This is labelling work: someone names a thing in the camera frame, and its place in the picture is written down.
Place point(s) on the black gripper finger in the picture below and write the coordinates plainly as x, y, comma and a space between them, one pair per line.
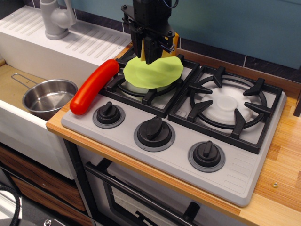
137, 39
152, 50

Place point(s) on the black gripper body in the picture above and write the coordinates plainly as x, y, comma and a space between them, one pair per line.
152, 16

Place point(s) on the yellow cheese wedge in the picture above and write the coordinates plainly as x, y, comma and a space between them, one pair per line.
167, 50

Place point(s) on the light green plate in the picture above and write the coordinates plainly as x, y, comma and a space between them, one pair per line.
160, 73

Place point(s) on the red toy sausage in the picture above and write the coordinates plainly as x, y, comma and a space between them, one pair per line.
94, 83

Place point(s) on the small steel pot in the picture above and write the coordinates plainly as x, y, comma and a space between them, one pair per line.
45, 99

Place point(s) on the white sink unit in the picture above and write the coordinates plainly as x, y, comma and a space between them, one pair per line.
25, 50

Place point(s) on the black left burner grate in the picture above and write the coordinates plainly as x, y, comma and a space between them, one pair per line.
158, 101

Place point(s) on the black burner grate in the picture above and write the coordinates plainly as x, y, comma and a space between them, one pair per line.
158, 101
231, 108

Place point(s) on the black right burner grate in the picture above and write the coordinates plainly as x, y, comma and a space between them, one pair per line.
231, 108

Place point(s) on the black left stove knob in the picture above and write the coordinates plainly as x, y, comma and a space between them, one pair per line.
108, 116

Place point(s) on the black stove knob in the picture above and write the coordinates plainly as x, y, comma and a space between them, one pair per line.
206, 157
154, 135
108, 116

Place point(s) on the grey toy faucet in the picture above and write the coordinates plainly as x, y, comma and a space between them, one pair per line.
57, 21

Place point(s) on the black middle stove knob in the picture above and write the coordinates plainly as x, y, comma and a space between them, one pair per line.
154, 135

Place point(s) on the black right stove knob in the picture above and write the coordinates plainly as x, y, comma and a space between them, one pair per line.
206, 157

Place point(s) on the grey toy stove top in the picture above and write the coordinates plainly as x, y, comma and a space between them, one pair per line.
234, 182

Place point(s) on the wooden drawer fronts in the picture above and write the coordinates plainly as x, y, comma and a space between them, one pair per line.
44, 186

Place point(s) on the teal right wall cabinet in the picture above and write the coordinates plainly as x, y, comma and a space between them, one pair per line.
269, 30

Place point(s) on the oven door with black handle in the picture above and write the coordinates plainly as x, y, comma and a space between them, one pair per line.
134, 200

